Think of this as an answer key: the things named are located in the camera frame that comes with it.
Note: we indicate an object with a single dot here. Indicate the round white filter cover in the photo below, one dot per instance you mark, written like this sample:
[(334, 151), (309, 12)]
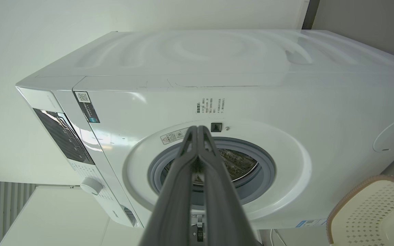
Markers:
[(390, 136)]

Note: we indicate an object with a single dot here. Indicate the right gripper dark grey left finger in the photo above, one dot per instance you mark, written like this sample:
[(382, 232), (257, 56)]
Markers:
[(173, 205)]

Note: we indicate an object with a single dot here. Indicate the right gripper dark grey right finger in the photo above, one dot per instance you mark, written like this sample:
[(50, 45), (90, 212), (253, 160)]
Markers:
[(222, 205)]

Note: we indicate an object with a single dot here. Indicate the black washing machine display panel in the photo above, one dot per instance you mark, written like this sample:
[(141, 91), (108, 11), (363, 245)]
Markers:
[(63, 136)]

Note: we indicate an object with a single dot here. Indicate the blue white energy label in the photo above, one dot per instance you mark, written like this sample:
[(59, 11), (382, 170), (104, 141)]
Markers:
[(310, 223)]

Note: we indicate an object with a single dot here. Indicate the silver metal door hinge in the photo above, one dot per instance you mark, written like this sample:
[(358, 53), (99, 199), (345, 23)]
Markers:
[(199, 229)]

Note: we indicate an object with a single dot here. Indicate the white and black baseboard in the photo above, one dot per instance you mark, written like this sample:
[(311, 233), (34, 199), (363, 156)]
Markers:
[(310, 13)]

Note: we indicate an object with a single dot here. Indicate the black printed text label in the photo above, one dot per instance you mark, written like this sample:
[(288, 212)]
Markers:
[(210, 106)]

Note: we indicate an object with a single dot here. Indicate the white washing machine control knob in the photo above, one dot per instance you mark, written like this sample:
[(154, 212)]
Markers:
[(91, 186)]

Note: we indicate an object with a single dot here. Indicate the white cabinet panel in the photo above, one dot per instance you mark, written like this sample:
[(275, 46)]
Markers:
[(63, 218)]

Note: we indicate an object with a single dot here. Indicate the beige perforated laundry basket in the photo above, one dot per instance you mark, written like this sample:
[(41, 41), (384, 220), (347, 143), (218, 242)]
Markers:
[(371, 212)]

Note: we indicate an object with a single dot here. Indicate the white front-load washing machine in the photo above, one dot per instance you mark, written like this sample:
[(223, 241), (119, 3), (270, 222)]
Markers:
[(251, 95)]

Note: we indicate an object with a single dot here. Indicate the grey ribbed wall panel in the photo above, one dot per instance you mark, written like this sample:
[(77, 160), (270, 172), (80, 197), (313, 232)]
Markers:
[(2, 208)]

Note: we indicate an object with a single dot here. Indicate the dark QR code sticker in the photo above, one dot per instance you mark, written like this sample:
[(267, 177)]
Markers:
[(87, 107)]

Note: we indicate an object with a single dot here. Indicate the grey triangle warning sticker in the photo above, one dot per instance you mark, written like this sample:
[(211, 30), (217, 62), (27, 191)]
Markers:
[(173, 137)]

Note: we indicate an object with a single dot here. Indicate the black door latch socket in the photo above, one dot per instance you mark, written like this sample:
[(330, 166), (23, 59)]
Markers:
[(216, 127)]

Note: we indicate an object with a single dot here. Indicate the stainless steel washing machine drum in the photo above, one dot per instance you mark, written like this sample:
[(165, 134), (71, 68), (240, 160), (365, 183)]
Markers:
[(239, 164)]

